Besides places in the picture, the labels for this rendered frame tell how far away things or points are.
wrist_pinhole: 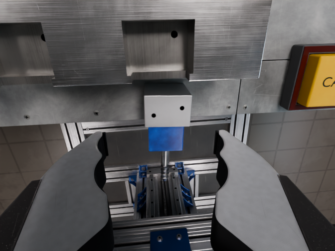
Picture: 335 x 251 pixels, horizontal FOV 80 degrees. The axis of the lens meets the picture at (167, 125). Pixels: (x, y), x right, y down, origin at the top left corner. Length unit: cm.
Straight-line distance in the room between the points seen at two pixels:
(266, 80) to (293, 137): 121
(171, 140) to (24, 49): 17
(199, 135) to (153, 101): 78
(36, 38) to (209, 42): 14
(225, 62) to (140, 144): 83
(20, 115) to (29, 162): 115
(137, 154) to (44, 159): 62
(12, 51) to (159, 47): 12
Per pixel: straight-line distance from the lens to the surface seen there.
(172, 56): 19
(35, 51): 21
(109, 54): 17
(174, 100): 21
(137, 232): 55
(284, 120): 141
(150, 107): 21
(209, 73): 17
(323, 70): 29
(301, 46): 29
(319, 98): 30
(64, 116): 29
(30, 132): 135
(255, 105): 31
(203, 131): 98
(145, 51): 19
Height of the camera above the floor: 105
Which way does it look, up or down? 65 degrees down
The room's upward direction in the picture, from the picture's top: 169 degrees clockwise
